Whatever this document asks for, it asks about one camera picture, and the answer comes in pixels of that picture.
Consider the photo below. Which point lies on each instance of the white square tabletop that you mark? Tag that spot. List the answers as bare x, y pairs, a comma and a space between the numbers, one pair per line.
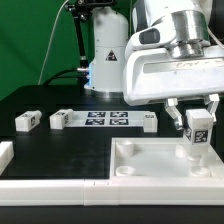
161, 158

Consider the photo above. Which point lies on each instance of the white marker tag sheet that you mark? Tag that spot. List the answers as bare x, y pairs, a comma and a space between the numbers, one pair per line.
107, 119

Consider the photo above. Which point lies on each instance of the white U-shaped obstacle fence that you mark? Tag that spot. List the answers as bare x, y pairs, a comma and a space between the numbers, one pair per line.
113, 191

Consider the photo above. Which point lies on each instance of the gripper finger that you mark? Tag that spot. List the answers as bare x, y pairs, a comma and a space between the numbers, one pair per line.
212, 102
171, 109

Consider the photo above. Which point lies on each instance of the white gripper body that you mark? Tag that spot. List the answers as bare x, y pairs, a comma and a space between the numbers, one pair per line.
154, 76

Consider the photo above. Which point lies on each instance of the black camera stand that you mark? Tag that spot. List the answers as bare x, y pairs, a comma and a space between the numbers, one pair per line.
81, 11

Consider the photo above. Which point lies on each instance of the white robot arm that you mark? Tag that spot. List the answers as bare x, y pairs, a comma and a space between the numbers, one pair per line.
190, 17

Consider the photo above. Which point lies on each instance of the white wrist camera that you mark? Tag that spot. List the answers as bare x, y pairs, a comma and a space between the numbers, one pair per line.
153, 37

